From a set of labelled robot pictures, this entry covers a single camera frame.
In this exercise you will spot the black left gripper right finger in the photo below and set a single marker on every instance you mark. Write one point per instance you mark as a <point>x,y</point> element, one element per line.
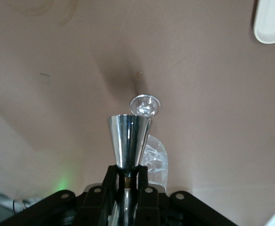
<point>148,204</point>

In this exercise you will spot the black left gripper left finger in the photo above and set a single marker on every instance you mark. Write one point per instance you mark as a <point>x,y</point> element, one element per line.
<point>97,204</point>

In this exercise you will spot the silver metal jigger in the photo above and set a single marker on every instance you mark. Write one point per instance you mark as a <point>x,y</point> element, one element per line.
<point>128,141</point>

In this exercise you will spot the clear stemmed wine glass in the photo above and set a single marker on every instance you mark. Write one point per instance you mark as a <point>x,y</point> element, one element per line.
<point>156,160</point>

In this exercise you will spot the brown table cover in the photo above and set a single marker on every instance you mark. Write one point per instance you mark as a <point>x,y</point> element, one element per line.
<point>57,94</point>

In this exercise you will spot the cream rabbit print tray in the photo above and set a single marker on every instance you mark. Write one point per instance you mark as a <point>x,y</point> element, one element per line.
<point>272,28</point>

